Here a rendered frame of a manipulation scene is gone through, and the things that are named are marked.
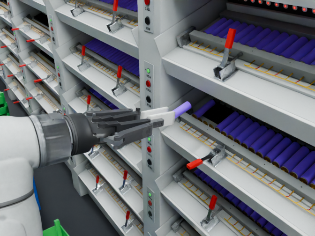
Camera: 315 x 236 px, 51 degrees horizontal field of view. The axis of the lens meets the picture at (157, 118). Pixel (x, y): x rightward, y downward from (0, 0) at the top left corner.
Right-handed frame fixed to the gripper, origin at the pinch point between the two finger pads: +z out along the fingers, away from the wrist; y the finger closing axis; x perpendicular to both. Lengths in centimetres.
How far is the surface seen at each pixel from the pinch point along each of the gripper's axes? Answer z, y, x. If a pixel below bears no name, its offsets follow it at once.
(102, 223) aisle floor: 18, 56, 82
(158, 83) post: 6.4, 9.3, -4.1
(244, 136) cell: 16.0, -11.0, 2.5
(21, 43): 10, 149, 19
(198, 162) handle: 4.3, -9.8, 6.7
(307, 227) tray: 9.6, -32.3, 8.2
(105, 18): 9.8, 44.5, -13.0
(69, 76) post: 11, 79, 17
